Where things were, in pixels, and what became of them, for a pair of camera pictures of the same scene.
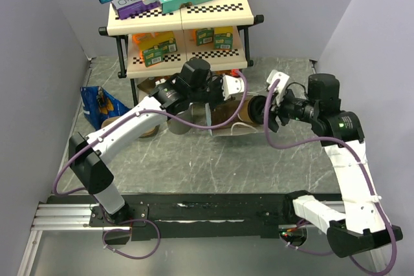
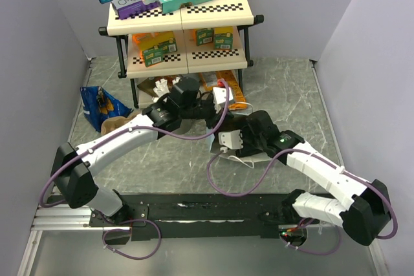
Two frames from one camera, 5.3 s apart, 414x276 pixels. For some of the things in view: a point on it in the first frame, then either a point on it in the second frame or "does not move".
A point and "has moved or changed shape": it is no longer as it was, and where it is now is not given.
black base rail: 182,216 does not move
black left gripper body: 211,93 → 207,112
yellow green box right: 223,37 does not move
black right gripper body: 292,106 → 253,144
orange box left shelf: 146,40 does not move
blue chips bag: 99,105 does not move
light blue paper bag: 237,127 has moved or changed shape
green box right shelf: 204,36 does not move
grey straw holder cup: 178,127 does not move
